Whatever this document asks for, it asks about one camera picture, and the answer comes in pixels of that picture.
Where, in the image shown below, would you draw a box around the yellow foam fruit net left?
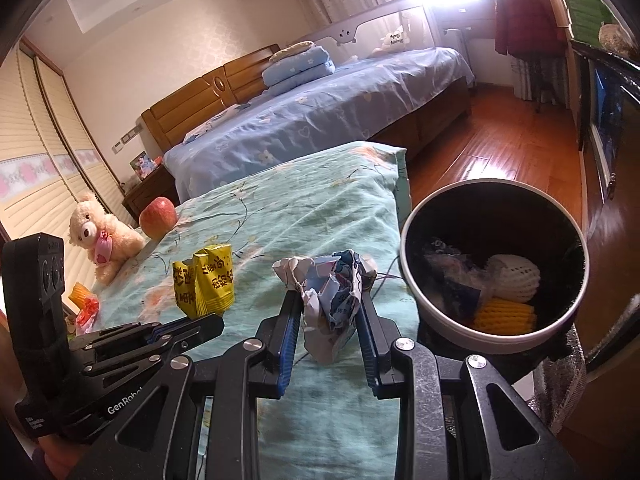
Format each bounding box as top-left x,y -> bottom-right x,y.
68,282 -> 96,310

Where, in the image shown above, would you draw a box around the green boxes stack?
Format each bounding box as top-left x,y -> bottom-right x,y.
563,0 -> 614,47

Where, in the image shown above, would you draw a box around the blue folded pillows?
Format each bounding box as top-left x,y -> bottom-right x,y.
262,41 -> 335,96

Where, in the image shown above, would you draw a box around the yellow snack packet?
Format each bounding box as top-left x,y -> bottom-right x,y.
172,244 -> 234,320

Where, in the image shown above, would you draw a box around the large bed blue cover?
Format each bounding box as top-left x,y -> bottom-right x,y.
164,48 -> 474,202

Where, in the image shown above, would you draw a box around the wardrobe sliding door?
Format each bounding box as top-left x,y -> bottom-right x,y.
0,46 -> 139,311

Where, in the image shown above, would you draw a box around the brown plush toy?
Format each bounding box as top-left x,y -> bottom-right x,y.
598,24 -> 639,60

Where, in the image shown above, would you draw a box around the black glossy tv cabinet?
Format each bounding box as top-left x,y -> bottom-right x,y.
572,40 -> 639,382

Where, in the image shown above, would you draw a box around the round black trash bin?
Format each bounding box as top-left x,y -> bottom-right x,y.
400,179 -> 589,356

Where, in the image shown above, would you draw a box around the blue silver wrapper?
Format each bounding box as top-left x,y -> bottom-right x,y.
272,249 -> 378,365

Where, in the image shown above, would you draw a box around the red yellow apple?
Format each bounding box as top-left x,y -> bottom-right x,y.
139,196 -> 178,242

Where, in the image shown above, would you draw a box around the cream teddy bear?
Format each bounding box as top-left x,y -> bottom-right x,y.
70,191 -> 145,286

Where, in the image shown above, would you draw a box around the white bed guard rail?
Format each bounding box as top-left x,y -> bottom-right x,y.
299,0 -> 442,66

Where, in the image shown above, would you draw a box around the dark red hanging jacket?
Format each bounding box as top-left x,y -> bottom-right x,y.
495,0 -> 566,60

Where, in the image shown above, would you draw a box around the wooden headboard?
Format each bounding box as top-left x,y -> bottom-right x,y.
141,44 -> 280,153

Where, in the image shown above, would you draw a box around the wooden nightstand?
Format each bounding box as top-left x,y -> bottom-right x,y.
122,165 -> 180,220

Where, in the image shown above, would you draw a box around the light green floral bedsheet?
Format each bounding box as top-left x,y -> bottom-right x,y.
89,140 -> 421,480

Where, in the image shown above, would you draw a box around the red orange plastic wrapper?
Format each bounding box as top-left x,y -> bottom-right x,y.
75,297 -> 100,336

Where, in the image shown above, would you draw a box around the orange foam fruit net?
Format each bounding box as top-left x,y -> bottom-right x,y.
471,298 -> 537,336

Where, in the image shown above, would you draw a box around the dark blue snack bag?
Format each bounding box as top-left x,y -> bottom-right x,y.
423,237 -> 492,323

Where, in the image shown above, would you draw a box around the white foam fruit net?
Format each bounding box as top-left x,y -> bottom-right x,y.
487,255 -> 540,304

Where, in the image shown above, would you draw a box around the person's left hand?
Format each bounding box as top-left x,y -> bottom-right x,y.
1,314 -> 88,479

